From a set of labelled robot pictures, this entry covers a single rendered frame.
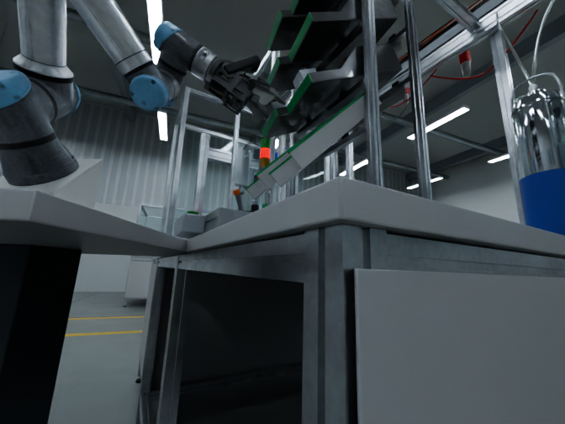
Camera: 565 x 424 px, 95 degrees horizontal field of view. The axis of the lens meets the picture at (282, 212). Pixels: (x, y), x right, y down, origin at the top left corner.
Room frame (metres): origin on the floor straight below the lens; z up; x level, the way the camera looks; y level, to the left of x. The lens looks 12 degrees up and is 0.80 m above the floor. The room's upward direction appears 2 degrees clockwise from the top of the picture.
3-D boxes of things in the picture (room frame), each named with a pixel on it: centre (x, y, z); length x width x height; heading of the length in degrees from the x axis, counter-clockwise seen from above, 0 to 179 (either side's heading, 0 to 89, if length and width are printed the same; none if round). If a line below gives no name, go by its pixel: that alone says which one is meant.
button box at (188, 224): (0.91, 0.33, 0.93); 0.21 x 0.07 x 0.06; 29
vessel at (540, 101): (0.81, -0.89, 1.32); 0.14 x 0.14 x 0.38
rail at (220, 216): (1.11, 0.37, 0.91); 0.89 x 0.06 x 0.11; 29
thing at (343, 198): (1.16, -0.28, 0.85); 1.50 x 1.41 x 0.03; 29
